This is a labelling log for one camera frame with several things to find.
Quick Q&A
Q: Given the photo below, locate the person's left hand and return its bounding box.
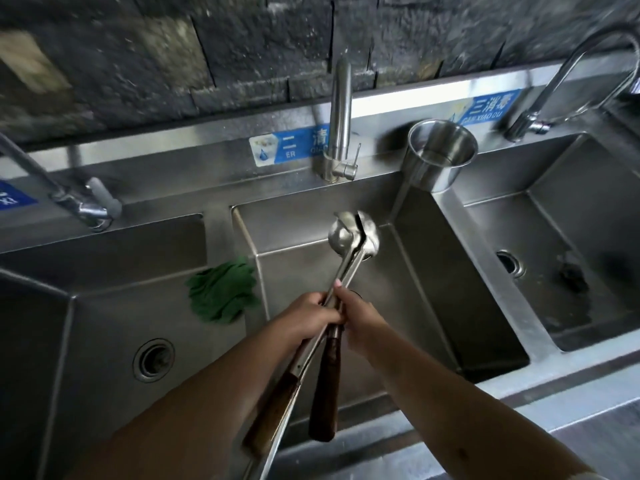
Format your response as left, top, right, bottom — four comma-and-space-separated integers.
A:
272, 292, 347, 356

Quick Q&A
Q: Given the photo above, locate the person's right hand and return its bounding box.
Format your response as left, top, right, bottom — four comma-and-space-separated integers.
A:
333, 280, 397, 366

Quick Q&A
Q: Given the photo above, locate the steel ladle dark wooden handle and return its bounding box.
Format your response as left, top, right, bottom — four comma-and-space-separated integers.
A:
308, 211, 382, 443

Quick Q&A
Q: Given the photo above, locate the steel ladle light wooden handle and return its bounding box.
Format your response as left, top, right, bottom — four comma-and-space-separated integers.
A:
242, 213, 362, 458

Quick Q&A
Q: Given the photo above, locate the steel ladle long metal handle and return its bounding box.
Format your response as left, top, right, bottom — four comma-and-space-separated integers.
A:
249, 230, 368, 480

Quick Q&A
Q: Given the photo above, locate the person's right forearm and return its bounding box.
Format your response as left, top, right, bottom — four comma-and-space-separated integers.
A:
367, 331, 608, 480

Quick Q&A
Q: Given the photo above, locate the person's left forearm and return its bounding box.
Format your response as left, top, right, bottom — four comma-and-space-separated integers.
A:
65, 317, 304, 480

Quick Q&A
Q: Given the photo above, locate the stainless steel triple sink unit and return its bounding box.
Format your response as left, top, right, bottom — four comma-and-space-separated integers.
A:
0, 59, 640, 480

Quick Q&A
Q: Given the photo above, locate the green cloth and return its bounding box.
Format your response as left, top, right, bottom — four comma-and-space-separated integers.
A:
186, 260, 261, 326

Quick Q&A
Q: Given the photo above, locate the blue label with droplet picture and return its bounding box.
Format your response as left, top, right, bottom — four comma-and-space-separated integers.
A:
249, 126, 331, 168

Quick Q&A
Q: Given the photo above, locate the stainless steel cup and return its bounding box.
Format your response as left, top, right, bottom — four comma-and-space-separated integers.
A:
406, 119, 480, 193

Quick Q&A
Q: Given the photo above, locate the round steel sink drain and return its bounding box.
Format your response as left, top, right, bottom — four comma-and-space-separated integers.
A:
132, 338, 176, 383
495, 250, 527, 279

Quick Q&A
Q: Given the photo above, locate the straight steel faucet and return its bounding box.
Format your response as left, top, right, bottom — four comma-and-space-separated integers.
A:
313, 55, 360, 183

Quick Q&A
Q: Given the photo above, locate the blue label with bottle picture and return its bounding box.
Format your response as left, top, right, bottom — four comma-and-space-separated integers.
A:
452, 89, 524, 127

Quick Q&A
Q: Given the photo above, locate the chrome faucet grey lever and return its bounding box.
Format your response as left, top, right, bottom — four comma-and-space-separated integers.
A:
0, 132, 124, 231

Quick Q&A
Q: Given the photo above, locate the curved gooseneck chrome faucet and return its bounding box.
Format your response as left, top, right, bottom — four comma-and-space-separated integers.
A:
503, 26, 640, 143

